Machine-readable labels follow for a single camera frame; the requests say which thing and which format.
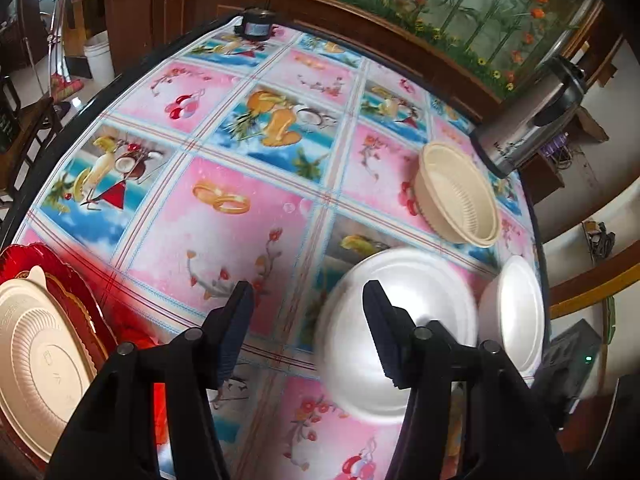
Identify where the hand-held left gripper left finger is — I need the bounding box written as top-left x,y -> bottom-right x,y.
45,281 -> 255,480

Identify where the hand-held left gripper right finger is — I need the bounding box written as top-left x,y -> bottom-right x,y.
364,281 -> 571,480

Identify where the white bowl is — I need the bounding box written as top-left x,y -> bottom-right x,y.
314,247 -> 480,426
477,255 -> 546,378

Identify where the large red plate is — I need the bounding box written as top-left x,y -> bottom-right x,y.
0,242 -> 171,466

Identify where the printed tablecloth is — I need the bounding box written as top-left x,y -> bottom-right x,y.
10,22 -> 543,480

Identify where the black electronic box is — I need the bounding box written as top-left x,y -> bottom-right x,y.
532,317 -> 603,413

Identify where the stainless steel thermos jug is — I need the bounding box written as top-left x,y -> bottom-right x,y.
470,56 -> 588,178

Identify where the wooden side table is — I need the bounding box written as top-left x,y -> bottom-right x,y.
0,75 -> 66,196

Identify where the small black jar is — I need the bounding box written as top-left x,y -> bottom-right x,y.
235,7 -> 275,40

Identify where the white bucket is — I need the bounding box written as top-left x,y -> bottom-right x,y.
82,31 -> 116,80

